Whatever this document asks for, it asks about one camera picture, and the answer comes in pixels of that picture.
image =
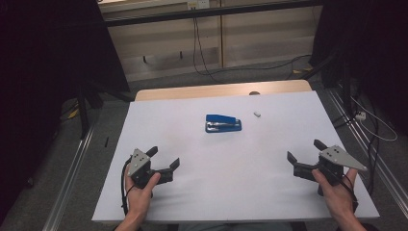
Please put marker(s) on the white wall socket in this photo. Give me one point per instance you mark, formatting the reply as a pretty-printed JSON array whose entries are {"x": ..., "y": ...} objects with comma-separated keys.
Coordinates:
[{"x": 198, "y": 4}]

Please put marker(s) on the person's right hand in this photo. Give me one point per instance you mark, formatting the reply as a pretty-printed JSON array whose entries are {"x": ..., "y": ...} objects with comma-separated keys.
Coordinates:
[{"x": 341, "y": 199}]

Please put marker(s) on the person's left hand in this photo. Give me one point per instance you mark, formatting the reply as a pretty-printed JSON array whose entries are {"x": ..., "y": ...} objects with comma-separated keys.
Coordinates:
[{"x": 138, "y": 200}]

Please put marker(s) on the person's grey lap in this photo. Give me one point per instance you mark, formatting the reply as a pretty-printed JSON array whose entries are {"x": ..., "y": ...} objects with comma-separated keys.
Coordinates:
[{"x": 231, "y": 227}]

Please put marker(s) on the black curtain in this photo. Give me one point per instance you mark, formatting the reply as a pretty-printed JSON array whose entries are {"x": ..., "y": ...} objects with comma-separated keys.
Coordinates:
[
  {"x": 38, "y": 64},
  {"x": 378, "y": 48}
]

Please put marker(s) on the white table mat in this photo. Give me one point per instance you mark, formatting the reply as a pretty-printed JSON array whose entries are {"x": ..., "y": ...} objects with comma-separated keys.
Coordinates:
[{"x": 224, "y": 179}]

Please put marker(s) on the black horizontal bar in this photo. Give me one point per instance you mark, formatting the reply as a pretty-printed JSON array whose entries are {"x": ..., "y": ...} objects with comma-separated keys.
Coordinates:
[{"x": 205, "y": 12}]

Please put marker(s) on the yellow floor tape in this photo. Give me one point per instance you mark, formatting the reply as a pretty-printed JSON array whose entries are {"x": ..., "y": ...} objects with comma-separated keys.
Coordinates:
[
  {"x": 73, "y": 113},
  {"x": 303, "y": 70}
]

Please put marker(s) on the black metal stand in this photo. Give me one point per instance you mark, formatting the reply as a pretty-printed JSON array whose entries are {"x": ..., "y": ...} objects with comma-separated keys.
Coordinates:
[
  {"x": 345, "y": 89},
  {"x": 84, "y": 118}
]

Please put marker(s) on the small black stick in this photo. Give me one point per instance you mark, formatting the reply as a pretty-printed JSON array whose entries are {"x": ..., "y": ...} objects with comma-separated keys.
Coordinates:
[{"x": 106, "y": 142}]

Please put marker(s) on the white power adapter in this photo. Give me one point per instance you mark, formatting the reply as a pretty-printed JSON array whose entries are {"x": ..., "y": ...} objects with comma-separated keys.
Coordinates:
[{"x": 361, "y": 115}]

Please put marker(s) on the round table grommet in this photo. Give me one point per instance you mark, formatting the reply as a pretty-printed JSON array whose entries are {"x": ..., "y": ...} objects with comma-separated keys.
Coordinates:
[{"x": 254, "y": 93}]

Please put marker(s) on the aluminium floor rail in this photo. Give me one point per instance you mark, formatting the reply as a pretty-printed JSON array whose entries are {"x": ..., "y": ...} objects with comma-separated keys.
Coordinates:
[
  {"x": 69, "y": 183},
  {"x": 385, "y": 173}
]

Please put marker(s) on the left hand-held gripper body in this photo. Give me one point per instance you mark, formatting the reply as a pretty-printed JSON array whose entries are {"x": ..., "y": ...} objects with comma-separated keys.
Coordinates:
[{"x": 139, "y": 162}]

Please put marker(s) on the wooden table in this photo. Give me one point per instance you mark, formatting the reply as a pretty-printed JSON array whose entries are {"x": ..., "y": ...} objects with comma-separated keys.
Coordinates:
[{"x": 192, "y": 91}]

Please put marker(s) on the blue stapler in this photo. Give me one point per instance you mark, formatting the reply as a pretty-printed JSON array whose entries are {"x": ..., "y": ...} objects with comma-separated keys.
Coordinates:
[{"x": 223, "y": 123}]

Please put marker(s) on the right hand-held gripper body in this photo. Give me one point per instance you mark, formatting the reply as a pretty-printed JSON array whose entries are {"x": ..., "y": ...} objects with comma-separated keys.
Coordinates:
[{"x": 336, "y": 159}]

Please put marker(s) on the small white staple strip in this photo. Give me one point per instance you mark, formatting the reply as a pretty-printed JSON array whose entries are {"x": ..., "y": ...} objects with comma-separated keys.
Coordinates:
[{"x": 257, "y": 114}]

